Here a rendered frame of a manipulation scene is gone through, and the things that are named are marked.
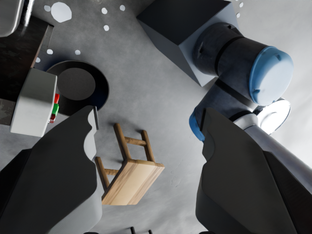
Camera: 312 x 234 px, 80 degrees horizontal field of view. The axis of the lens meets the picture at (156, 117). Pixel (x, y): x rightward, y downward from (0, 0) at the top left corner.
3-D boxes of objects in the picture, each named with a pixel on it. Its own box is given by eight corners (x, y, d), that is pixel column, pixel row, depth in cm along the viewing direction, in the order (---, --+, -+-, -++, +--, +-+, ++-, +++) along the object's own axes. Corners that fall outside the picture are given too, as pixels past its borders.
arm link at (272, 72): (263, 50, 51) (312, 70, 41) (230, 92, 55) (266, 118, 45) (240, 27, 44) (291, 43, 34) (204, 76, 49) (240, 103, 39)
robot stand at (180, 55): (184, 24, 95) (246, 52, 62) (156, 48, 97) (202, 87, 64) (166, -10, 83) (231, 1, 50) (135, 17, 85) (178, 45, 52)
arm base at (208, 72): (241, 52, 61) (265, 63, 53) (204, 81, 63) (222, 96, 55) (229, 9, 51) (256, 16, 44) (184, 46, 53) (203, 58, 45)
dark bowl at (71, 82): (116, 69, 96) (119, 74, 91) (95, 115, 108) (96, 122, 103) (52, 43, 80) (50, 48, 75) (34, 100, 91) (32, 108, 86)
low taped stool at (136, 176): (124, 164, 141) (136, 205, 116) (93, 160, 128) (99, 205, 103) (146, 129, 129) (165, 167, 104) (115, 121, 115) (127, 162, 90)
